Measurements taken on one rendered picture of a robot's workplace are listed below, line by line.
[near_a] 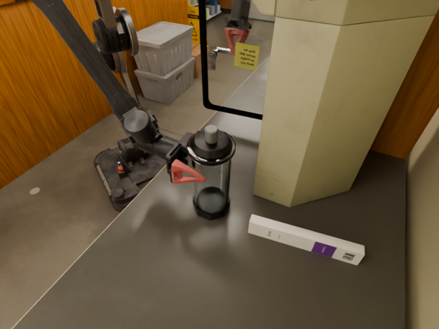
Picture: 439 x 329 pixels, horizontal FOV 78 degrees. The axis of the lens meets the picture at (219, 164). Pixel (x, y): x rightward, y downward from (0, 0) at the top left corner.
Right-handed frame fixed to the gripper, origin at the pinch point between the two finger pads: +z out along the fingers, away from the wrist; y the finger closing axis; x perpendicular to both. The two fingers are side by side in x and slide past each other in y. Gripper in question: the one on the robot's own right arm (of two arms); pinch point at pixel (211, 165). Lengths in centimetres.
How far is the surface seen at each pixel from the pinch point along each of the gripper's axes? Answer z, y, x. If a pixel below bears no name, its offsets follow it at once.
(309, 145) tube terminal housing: 19.4, 10.2, -6.9
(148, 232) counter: -9.9, -14.6, 16.7
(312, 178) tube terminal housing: 23.1, 12.6, 4.7
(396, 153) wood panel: 46, 46, 13
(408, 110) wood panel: 42, 46, -3
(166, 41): -132, 172, 59
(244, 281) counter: 16.9, -15.5, 14.7
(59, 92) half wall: -180, 83, 82
